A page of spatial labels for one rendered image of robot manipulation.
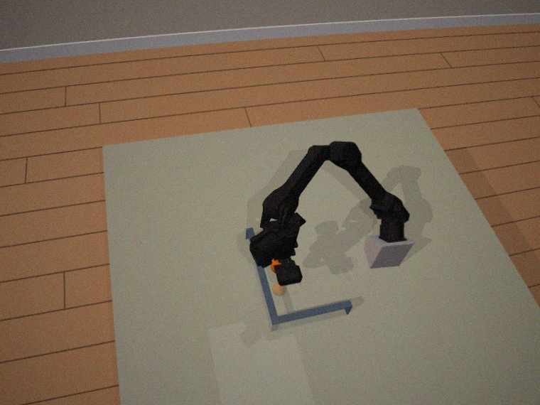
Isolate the blue clear corner wall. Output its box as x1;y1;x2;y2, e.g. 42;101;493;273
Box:
246;227;352;325

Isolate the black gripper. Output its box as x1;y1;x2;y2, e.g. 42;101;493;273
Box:
274;241;303;286

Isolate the clear l-shaped low wall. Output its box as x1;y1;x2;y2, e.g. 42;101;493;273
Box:
246;234;351;332

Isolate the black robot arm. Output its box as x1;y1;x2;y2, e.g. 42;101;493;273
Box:
249;141;410;268

